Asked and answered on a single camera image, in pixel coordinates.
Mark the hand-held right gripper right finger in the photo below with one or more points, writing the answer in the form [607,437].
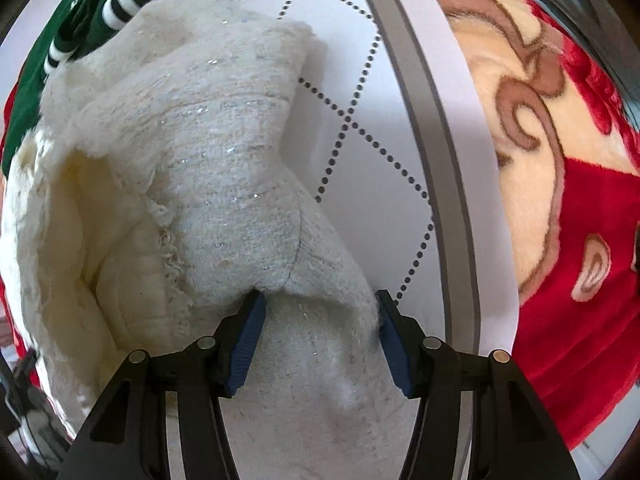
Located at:
[395,345]

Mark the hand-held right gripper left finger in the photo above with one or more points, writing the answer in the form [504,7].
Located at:
[246,342]

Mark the cream fuzzy knit jacket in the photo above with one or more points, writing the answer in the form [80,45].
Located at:
[210,200]

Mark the white dotted bed sheet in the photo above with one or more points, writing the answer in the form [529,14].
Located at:
[390,125]

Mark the red and cream printed blanket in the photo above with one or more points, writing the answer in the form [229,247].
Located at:
[565,170]

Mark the green garment with striped cuffs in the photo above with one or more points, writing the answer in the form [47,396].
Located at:
[60,35]

